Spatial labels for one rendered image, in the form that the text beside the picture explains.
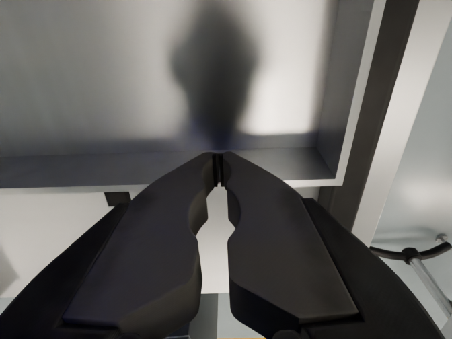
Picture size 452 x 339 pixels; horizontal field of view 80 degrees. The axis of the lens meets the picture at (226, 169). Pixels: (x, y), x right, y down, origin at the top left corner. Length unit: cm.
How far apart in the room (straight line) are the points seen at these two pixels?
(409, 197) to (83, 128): 150
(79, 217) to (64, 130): 7
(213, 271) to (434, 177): 139
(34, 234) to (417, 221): 163
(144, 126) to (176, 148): 2
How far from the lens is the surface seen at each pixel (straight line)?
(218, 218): 19
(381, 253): 162
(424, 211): 167
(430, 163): 149
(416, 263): 164
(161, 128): 16
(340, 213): 18
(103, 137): 17
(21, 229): 25
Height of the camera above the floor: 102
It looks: 58 degrees down
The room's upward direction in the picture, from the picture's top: 180 degrees counter-clockwise
